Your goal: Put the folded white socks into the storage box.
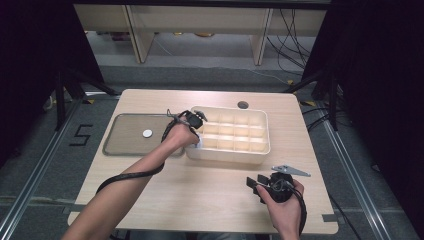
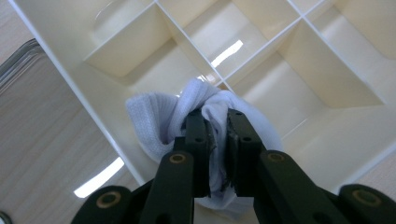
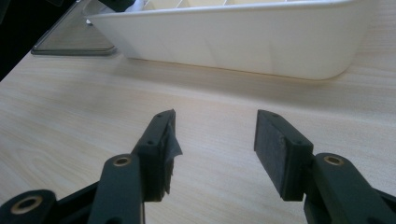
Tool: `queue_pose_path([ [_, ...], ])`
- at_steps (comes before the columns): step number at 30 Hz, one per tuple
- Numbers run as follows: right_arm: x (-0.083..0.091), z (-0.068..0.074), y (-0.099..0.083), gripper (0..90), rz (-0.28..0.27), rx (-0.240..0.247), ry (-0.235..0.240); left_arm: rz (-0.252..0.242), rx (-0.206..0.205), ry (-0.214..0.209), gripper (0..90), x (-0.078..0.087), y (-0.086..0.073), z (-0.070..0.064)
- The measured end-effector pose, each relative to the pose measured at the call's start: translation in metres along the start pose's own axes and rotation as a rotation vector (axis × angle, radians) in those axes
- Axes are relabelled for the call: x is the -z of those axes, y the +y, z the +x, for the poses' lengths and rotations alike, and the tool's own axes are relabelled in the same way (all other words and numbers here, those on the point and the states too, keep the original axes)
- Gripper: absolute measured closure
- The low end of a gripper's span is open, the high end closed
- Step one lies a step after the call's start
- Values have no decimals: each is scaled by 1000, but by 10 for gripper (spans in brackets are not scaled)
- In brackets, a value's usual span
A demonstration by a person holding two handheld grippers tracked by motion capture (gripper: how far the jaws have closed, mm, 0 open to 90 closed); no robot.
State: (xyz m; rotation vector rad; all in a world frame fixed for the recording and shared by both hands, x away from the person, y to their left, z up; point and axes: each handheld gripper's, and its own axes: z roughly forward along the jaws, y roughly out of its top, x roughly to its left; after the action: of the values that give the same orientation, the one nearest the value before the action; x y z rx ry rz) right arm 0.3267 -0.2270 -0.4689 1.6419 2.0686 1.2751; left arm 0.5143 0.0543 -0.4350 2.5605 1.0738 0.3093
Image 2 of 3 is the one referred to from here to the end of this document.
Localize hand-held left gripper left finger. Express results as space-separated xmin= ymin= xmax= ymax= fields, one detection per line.
xmin=173 ymin=108 xmax=216 ymax=199

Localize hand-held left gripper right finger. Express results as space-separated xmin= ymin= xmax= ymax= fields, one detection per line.
xmin=226 ymin=107 xmax=267 ymax=198

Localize white sock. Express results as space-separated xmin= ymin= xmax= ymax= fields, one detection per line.
xmin=125 ymin=77 xmax=284 ymax=219

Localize cream divided storage box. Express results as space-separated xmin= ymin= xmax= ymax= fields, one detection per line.
xmin=8 ymin=0 xmax=396 ymax=224

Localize grey rectangular tray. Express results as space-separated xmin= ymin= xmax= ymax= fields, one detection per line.
xmin=0 ymin=38 xmax=45 ymax=95

